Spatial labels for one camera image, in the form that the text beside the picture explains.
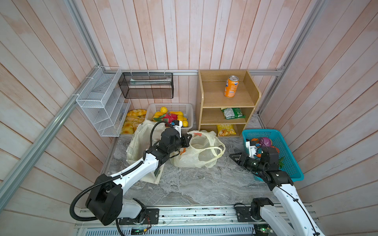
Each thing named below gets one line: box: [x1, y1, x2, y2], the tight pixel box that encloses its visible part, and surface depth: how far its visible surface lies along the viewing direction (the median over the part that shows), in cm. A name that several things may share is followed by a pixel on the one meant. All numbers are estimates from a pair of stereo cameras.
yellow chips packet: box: [216, 124, 237, 137], surface depth 106 cm
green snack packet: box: [220, 107, 247, 120], surface depth 95 cm
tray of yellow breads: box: [121, 108, 147, 135], surface depth 112 cm
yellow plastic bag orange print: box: [169, 129, 226, 169], surface depth 75 cm
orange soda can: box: [223, 75, 240, 98], surface depth 80 cm
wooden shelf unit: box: [196, 69, 262, 137], surface depth 92 cm
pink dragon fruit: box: [153, 113, 178, 124], surface depth 108 cm
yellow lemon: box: [159, 106, 168, 114], surface depth 116 cm
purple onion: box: [258, 137, 272, 148], surface depth 94 cm
